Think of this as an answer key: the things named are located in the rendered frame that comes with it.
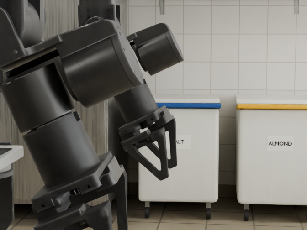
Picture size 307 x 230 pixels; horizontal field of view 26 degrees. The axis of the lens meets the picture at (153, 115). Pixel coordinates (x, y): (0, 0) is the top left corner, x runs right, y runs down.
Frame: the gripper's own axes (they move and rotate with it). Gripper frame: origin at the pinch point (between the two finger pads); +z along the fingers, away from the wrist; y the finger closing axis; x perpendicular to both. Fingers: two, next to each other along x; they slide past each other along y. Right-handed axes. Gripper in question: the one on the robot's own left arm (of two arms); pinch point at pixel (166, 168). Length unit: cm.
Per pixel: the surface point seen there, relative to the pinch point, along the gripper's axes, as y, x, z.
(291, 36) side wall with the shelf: 381, -39, -8
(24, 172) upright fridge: 281, 144, -2
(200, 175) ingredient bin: 314, 51, 48
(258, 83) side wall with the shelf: 380, -4, 12
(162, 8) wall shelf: 375, 35, -66
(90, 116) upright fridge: 283, 91, -17
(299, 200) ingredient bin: 317, 1, 87
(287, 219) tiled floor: 329, 14, 98
